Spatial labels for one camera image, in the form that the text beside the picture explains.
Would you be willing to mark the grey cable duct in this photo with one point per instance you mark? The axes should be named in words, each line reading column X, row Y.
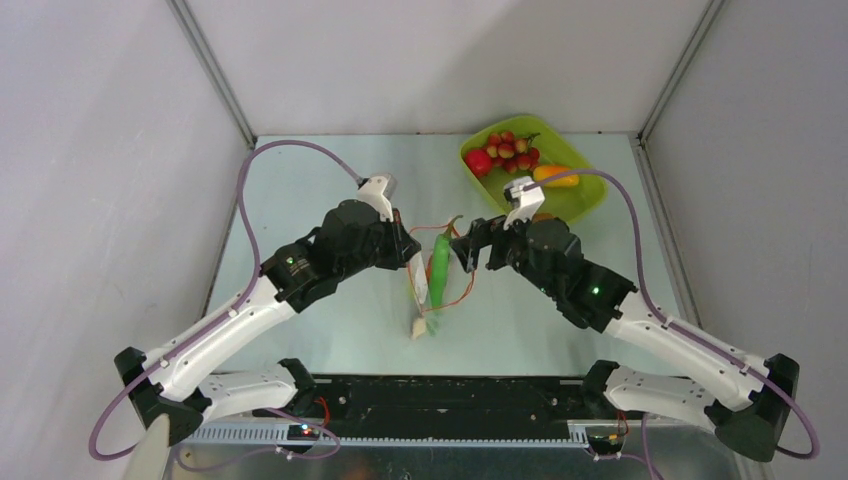
column 288, row 434

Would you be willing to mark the green cucumber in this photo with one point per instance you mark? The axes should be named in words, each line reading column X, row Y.
column 440, row 264

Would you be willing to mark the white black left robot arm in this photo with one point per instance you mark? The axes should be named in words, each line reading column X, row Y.
column 180, row 380

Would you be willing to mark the orange yellow mango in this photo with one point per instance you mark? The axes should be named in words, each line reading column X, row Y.
column 555, row 176

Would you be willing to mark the red apple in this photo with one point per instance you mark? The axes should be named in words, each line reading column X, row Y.
column 478, row 162

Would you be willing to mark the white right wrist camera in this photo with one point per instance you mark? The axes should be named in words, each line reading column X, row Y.
column 525, row 198

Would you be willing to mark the brown kiwi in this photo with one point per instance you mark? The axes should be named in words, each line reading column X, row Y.
column 542, row 216

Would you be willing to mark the clear zip bag orange zipper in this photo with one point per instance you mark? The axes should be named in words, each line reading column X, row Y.
column 428, row 274

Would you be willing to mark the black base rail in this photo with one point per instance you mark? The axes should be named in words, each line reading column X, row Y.
column 419, row 404

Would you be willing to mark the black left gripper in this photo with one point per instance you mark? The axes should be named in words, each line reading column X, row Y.
column 403, row 245

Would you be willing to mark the green plastic bin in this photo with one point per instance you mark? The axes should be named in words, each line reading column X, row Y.
column 569, row 204

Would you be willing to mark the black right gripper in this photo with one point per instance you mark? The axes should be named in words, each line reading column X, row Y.
column 482, row 242

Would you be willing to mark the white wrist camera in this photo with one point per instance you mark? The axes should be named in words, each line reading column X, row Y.
column 377, row 191
column 525, row 198

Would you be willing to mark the red cherry bunch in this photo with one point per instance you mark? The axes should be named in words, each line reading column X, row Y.
column 513, row 153

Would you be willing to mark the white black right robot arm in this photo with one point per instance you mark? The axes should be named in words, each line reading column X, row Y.
column 743, row 399

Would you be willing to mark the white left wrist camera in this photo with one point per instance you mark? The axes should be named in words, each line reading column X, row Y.
column 377, row 191

